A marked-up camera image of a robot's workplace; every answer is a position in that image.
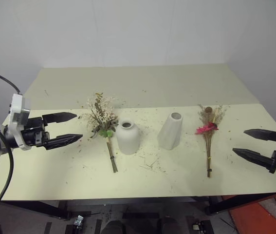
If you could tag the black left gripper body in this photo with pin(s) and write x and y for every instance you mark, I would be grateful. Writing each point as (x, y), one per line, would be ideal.
(32, 135)

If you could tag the dried bouquet with green leaves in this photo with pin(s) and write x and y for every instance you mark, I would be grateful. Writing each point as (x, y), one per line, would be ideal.
(102, 122)

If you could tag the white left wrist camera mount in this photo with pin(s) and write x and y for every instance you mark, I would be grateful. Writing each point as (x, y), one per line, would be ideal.
(18, 122)

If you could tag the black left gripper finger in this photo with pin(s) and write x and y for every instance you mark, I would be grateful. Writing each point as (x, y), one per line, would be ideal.
(63, 140)
(60, 117)

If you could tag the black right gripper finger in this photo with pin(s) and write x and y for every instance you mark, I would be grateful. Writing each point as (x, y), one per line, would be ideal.
(262, 134)
(254, 157)

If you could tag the black table frame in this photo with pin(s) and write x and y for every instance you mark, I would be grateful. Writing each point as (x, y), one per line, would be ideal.
(137, 207)

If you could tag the orange floor object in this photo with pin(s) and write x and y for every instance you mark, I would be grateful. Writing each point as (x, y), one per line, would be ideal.
(262, 214)

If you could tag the dried bouquet with pink flower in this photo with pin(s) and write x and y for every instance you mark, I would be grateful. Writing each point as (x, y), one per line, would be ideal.
(210, 129)

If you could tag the tapered white vase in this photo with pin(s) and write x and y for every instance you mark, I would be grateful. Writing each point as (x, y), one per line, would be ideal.
(170, 132)

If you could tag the round white bottle vase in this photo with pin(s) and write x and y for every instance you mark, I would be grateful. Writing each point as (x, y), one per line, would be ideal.
(128, 137)

